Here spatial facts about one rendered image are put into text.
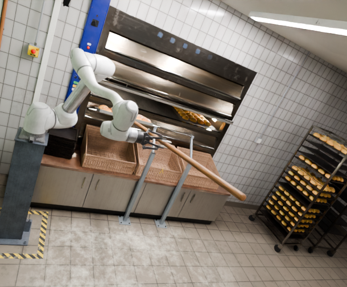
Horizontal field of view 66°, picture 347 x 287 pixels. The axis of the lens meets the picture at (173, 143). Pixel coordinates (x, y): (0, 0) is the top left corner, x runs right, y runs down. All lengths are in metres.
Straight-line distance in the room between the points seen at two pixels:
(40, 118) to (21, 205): 0.80
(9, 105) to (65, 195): 1.08
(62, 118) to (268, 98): 2.72
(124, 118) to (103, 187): 1.66
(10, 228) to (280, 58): 3.50
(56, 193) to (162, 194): 1.16
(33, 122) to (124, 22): 1.38
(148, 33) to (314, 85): 2.52
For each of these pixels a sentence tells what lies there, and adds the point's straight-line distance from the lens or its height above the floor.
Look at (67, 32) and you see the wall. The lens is 2.94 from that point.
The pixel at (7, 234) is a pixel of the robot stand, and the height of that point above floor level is 0.06.
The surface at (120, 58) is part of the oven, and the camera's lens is 3.00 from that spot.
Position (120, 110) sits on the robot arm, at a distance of 1.42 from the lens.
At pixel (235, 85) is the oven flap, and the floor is 1.85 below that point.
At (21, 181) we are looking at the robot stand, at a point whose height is 0.64.
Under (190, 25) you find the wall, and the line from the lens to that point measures 3.14.
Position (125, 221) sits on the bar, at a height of 0.01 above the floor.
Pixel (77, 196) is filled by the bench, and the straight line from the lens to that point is 3.04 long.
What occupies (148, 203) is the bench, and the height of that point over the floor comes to 0.27.
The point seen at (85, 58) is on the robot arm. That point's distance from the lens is 1.84.
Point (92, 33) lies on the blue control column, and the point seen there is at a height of 1.80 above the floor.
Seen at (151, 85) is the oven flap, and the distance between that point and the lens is 3.12.
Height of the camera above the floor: 2.09
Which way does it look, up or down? 20 degrees down
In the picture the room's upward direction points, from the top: 24 degrees clockwise
